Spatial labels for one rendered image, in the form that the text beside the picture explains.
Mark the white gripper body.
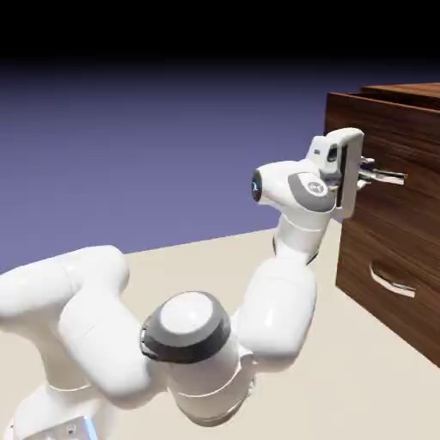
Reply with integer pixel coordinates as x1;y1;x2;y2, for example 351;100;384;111
335;127;366;220

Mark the curved silver drawer handle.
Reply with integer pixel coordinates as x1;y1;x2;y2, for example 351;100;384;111
359;167;409;187
369;260;417;299

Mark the dark wood drawer front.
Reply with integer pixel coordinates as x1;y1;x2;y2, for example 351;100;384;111
335;218;440;368
323;91;440;267

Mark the dark wood cabinet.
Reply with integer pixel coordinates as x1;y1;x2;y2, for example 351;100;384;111
323;82;440;369

